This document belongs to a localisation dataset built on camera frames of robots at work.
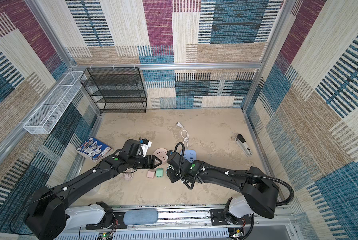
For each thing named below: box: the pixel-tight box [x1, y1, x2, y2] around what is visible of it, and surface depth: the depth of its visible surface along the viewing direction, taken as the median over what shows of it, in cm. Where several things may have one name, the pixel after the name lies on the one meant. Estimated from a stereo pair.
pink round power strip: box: [153, 147, 168, 163], surface depth 96 cm
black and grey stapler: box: [235, 134, 253, 157], surface depth 98 cm
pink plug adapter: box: [146, 169, 156, 179], surface depth 89 cm
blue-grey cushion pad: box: [123, 209, 159, 225], surface depth 73 cm
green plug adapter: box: [155, 168, 164, 178], surface depth 89 cm
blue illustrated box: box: [76, 137, 112, 162], surface depth 98 cm
